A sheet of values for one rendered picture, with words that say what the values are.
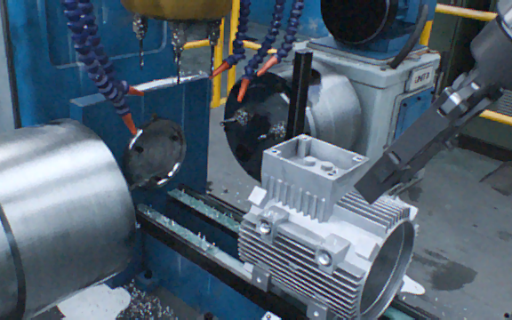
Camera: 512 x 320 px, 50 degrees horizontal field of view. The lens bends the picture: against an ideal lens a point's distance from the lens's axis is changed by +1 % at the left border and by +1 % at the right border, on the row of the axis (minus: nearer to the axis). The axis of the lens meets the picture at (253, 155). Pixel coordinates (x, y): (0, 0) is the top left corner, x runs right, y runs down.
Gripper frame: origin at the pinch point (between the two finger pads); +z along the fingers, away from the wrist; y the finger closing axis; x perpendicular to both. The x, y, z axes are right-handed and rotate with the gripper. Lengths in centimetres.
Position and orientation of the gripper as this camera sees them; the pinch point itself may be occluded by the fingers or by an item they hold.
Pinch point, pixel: (395, 170)
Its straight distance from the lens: 66.3
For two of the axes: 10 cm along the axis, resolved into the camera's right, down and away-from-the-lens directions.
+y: -6.6, 2.7, -7.0
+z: -4.4, 6.2, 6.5
